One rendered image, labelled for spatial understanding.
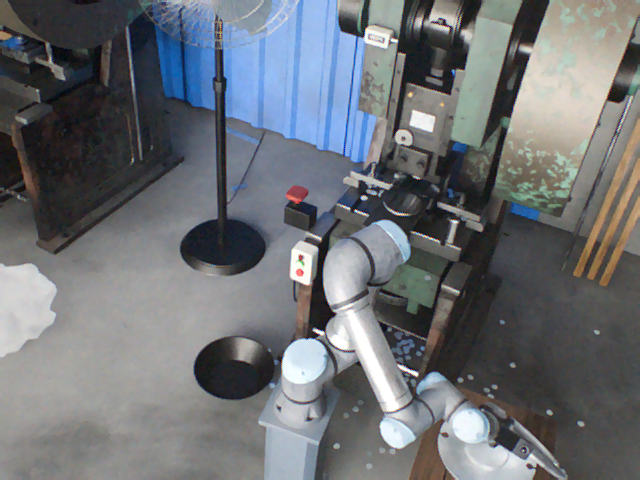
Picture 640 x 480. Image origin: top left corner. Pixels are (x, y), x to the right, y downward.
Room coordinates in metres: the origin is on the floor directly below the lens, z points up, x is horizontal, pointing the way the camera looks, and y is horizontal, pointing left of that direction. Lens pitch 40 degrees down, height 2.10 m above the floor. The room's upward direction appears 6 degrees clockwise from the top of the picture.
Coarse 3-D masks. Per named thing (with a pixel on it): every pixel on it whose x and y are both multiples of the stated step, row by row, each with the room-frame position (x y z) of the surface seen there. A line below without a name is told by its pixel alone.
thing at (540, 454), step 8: (496, 408) 1.29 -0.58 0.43; (504, 416) 1.27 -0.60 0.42; (520, 424) 1.28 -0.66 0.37; (520, 432) 1.19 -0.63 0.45; (528, 432) 1.26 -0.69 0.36; (528, 440) 1.17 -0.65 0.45; (536, 440) 1.24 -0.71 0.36; (536, 448) 1.14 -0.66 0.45; (544, 448) 1.21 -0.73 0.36; (536, 456) 1.09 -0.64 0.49; (544, 456) 1.15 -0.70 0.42; (552, 456) 1.18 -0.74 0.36; (544, 464) 1.07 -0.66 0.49; (552, 464) 1.12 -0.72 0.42; (552, 472) 1.04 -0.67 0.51; (560, 472) 1.10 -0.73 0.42
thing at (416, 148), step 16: (416, 80) 1.88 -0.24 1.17; (432, 80) 1.87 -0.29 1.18; (448, 80) 1.87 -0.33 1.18; (416, 96) 1.84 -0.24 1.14; (432, 96) 1.82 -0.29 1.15; (448, 96) 1.80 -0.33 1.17; (400, 112) 1.86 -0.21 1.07; (416, 112) 1.84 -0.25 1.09; (432, 112) 1.82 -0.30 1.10; (400, 128) 1.85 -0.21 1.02; (416, 128) 1.83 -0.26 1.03; (432, 128) 1.81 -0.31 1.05; (400, 144) 1.83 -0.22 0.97; (416, 144) 1.83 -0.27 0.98; (432, 144) 1.81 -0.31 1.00; (400, 160) 1.80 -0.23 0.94; (416, 160) 1.80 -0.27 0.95; (432, 160) 1.81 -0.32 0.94
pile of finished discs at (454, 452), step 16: (448, 432) 1.24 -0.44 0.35; (448, 448) 1.18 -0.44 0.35; (464, 448) 1.19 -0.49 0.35; (480, 448) 1.19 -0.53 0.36; (496, 448) 1.20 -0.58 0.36; (448, 464) 1.13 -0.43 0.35; (464, 464) 1.14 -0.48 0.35; (480, 464) 1.14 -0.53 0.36; (496, 464) 1.14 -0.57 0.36; (512, 464) 1.15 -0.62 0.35
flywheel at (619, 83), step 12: (636, 48) 1.70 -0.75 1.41; (624, 60) 1.67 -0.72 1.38; (636, 60) 1.66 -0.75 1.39; (624, 72) 1.65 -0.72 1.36; (636, 72) 1.66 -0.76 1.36; (612, 84) 1.65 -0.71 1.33; (624, 84) 1.64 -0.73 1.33; (636, 84) 1.65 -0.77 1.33; (612, 96) 1.65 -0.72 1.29; (624, 96) 1.65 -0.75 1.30
